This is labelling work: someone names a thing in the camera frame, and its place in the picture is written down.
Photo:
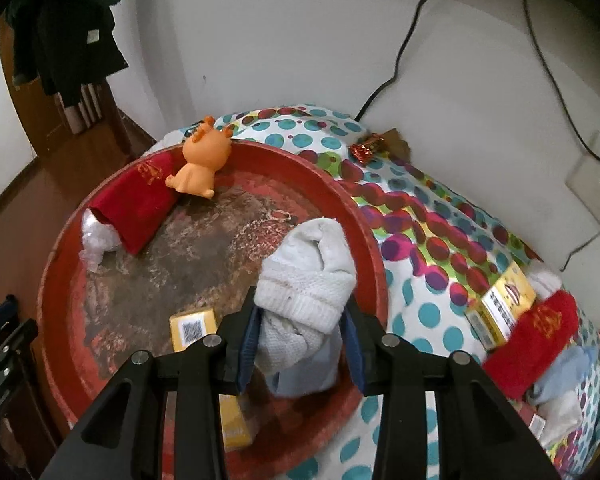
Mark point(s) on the red sock roll gold print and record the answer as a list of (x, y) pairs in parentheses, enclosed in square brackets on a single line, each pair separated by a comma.
[(530, 350), (135, 205)]

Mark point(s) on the red candy wrapper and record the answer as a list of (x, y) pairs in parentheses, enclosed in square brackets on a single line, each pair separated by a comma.
[(367, 147)]

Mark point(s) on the brown cardboard piece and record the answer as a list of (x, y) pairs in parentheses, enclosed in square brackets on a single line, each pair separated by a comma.
[(400, 142)]

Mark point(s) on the orange toy deer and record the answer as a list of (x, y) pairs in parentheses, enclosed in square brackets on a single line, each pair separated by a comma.
[(200, 160)]

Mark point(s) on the small red yellow box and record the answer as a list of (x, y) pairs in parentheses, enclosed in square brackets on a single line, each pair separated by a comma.
[(532, 420)]

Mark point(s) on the red round tray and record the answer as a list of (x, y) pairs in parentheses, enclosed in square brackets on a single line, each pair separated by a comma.
[(215, 230)]

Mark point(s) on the small yellow box square code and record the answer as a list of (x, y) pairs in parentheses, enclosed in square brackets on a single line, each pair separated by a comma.
[(190, 327)]

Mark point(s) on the clear plastic bag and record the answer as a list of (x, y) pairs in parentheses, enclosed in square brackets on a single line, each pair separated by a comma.
[(97, 240)]

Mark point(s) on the wooden chair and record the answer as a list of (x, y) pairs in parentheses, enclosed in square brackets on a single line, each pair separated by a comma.
[(80, 110)]

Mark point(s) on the polka dot tablecloth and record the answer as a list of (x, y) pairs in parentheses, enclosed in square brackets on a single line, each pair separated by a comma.
[(430, 240)]

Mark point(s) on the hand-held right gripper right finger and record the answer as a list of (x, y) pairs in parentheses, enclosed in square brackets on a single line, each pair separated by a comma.
[(355, 350)]

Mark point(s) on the white fluffy sock roll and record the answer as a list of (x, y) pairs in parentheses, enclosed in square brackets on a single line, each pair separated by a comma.
[(305, 280)]

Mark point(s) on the white wall socket panel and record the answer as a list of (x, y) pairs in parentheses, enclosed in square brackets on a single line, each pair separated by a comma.
[(595, 180)]

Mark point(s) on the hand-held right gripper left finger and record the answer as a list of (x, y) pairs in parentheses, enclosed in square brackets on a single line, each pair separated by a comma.
[(247, 350)]

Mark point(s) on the yellow box white label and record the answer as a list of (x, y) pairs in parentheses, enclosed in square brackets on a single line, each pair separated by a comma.
[(500, 305)]

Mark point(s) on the light blue sock roll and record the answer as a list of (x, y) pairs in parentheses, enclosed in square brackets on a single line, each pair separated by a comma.
[(565, 370)]

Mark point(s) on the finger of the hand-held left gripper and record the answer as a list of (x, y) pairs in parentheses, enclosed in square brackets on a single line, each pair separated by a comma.
[(2, 307), (10, 355)]

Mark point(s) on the dark green hanging clothes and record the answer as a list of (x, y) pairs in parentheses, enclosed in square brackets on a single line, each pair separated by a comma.
[(65, 25)]

